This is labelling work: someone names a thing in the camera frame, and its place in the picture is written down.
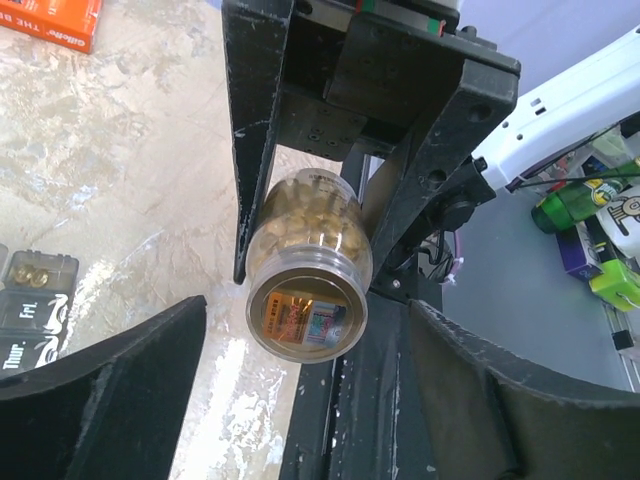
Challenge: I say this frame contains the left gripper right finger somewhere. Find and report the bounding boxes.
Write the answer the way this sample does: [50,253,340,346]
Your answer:
[409,301,639,479]

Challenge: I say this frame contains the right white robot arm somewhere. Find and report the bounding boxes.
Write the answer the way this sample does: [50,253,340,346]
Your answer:
[221,1,639,283]

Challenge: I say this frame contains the black base frame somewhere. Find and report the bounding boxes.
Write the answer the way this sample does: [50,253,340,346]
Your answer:
[279,293,438,479]

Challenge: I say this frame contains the green plastic bottle background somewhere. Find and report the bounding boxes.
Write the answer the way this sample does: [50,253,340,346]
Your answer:
[531,178,628,234]

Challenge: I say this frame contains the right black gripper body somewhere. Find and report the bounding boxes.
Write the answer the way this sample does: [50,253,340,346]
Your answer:
[277,1,464,162]

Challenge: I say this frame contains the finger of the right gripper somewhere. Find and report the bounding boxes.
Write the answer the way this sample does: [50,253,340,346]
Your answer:
[367,58,521,274]
[221,1,294,284]

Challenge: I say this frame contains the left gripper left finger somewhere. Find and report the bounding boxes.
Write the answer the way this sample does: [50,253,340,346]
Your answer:
[1,295,207,479]

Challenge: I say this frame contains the gold bottle cap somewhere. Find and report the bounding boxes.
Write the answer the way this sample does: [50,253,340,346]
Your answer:
[246,260,368,364]

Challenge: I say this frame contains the grey weekly pill organizer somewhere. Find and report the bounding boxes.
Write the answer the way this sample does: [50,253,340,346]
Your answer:
[1,250,79,379]

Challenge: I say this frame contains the orange cardboard box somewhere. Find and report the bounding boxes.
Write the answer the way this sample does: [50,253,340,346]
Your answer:
[0,0,103,54]

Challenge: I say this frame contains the gold pills in organizer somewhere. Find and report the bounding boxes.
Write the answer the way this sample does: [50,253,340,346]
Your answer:
[13,264,49,288]

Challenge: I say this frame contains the lime green clutter box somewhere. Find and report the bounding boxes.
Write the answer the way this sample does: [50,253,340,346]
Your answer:
[589,260,640,312]

